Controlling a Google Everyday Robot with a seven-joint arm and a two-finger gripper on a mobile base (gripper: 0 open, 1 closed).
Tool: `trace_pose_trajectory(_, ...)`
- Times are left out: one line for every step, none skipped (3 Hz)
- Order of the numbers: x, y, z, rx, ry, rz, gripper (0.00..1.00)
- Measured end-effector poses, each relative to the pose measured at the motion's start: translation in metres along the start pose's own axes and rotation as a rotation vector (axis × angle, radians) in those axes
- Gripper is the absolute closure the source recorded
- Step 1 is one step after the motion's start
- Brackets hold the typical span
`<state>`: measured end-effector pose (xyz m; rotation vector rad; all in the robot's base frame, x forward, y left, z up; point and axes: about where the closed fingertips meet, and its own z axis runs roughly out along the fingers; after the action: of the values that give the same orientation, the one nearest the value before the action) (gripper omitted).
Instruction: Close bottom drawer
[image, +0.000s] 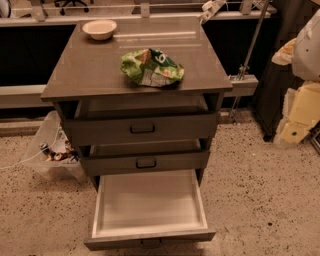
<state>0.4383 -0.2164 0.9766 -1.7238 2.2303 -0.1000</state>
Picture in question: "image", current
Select grey bottom drawer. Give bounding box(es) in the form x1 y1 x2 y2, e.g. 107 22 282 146
85 169 215 251

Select grey drawer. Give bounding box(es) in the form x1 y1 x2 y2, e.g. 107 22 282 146
81 139 210 176
63 95 218 146
85 169 215 251

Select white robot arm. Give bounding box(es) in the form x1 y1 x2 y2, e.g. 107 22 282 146
272 10 320 145

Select grey middle drawer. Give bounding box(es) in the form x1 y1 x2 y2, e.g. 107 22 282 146
81 139 210 176

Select grey drawer cabinet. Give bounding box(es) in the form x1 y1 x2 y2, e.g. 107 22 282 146
40 15 234 191

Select grey top drawer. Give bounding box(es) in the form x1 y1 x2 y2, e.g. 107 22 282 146
63 95 218 146

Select dark cabinet right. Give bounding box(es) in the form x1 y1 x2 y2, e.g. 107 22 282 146
253 0 319 142

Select metal stand pole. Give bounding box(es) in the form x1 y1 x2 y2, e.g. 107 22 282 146
229 0 270 124

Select green crumpled chip bag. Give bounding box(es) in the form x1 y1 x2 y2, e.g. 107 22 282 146
120 48 185 87

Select white bowl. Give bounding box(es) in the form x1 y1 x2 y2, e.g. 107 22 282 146
82 20 117 41

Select clear plastic storage bin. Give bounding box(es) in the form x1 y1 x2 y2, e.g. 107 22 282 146
22 111 86 181

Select black office chair base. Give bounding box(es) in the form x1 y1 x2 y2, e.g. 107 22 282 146
54 0 89 16

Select white cable on floor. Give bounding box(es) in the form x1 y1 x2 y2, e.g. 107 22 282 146
0 128 63 171

